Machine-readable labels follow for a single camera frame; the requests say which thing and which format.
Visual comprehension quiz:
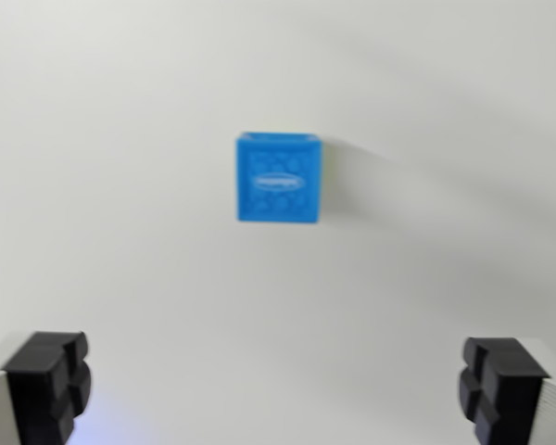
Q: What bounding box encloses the black-tipped silver gripper left finger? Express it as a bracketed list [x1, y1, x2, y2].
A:
[0, 330, 93, 445]

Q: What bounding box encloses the green cube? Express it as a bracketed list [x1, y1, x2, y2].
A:
[322, 141, 333, 196]

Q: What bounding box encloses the black-tipped silver gripper right finger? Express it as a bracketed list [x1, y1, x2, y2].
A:
[457, 337, 556, 445]

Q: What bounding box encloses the blue embossed cube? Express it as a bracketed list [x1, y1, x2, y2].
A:
[234, 132, 324, 224]

